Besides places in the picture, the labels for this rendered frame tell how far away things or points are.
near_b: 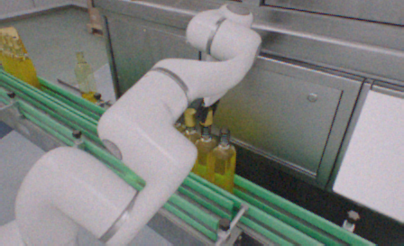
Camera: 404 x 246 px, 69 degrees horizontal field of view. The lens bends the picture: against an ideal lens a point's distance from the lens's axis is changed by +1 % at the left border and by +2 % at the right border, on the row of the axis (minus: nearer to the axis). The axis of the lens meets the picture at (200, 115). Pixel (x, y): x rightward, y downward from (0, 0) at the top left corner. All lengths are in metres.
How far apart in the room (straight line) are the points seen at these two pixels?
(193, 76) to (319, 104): 0.40
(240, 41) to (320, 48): 0.25
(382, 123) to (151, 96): 0.53
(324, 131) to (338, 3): 0.30
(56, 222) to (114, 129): 0.18
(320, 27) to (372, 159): 0.33
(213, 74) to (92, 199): 0.25
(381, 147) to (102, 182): 0.61
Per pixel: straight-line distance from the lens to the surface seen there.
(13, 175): 1.43
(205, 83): 0.47
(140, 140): 0.38
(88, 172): 0.44
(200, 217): 0.83
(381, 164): 0.81
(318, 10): 0.75
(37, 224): 0.48
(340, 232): 0.87
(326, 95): 0.76
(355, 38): 0.72
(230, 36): 0.54
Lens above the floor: 1.61
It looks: 34 degrees down
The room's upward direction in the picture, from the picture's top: straight up
